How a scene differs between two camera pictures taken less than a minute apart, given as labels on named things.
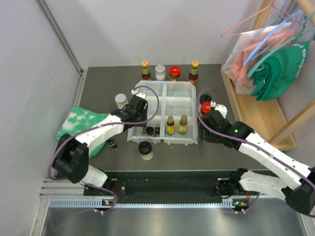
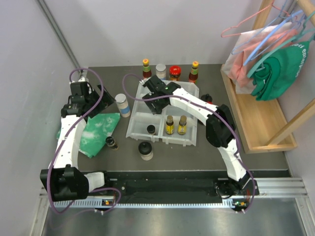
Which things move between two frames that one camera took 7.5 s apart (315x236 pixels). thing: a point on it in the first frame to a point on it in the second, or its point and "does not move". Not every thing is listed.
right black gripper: x=206 y=136 to x=149 y=103
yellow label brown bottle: x=170 y=126 does not move
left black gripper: x=144 y=114 to x=107 y=99
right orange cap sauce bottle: x=193 y=74 does not move
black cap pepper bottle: x=111 y=142 does not move
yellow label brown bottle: x=183 y=125 does not move
